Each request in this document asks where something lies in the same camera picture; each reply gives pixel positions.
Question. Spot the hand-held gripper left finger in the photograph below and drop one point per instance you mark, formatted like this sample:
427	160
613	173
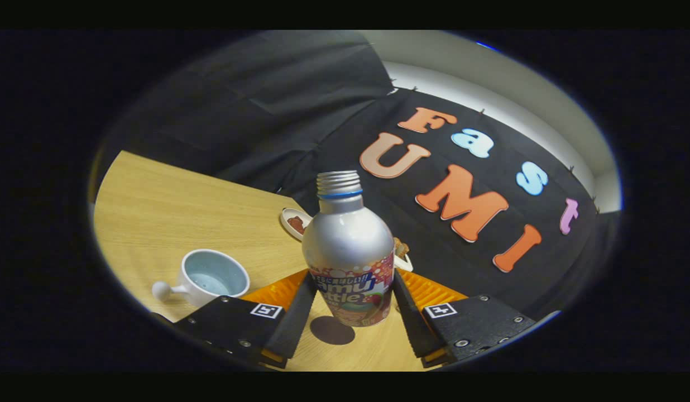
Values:
297	321

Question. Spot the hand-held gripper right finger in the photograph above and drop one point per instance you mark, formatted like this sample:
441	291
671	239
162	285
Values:
412	321

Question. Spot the white toaster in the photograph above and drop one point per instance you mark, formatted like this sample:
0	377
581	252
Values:
289	215

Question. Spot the brown toast slice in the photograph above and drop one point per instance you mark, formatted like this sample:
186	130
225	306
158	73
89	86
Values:
296	224

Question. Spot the wooden table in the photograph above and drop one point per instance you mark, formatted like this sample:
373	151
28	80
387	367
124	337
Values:
172	206

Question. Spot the silver juice bottle pink label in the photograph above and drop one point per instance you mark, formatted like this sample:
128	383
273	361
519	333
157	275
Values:
348	245

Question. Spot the dark brown round coaster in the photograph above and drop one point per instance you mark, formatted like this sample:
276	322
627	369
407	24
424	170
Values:
332	330

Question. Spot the black backdrop cloth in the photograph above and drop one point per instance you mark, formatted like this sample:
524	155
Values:
255	95

